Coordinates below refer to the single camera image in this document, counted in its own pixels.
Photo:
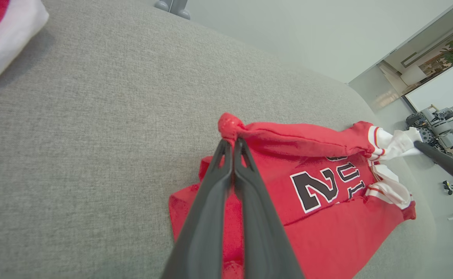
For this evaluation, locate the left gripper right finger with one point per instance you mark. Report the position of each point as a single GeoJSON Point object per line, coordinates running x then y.
{"type": "Point", "coordinates": [261, 232]}

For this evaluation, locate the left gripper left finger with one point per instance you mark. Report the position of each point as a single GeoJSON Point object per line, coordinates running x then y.
{"type": "Point", "coordinates": [203, 224]}

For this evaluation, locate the red white basketball jersey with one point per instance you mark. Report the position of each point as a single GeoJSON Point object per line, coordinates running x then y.
{"type": "Point", "coordinates": [327, 240]}

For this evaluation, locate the red shorts white stripes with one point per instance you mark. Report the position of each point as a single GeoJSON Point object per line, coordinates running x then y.
{"type": "Point", "coordinates": [6, 35]}

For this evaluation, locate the small black object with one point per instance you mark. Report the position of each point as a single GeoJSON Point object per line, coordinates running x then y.
{"type": "Point", "coordinates": [448, 187]}

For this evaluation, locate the grey wheeled robot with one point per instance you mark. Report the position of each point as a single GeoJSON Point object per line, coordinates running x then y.
{"type": "Point", "coordinates": [439, 126]}

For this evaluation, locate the grey fabric sofa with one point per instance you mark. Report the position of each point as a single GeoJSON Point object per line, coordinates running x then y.
{"type": "Point", "coordinates": [95, 155]}

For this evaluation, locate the grey metal post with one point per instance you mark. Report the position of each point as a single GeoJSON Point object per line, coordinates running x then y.
{"type": "Point", "coordinates": [181, 8]}
{"type": "Point", "coordinates": [162, 4]}

